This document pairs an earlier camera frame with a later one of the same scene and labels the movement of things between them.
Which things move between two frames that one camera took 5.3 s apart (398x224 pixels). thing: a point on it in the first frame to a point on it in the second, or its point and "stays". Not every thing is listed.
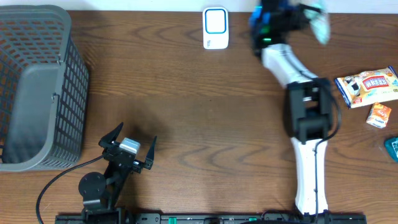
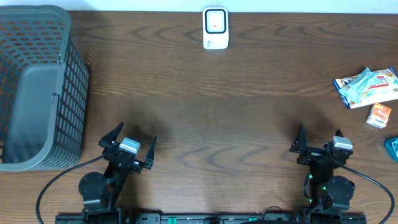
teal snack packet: (319, 22) to (354, 90)
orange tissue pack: (379, 115) stays
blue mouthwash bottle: (392, 146) stays
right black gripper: (300, 17) to (301, 144)
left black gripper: (148, 162) stays
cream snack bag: (369, 87) stays
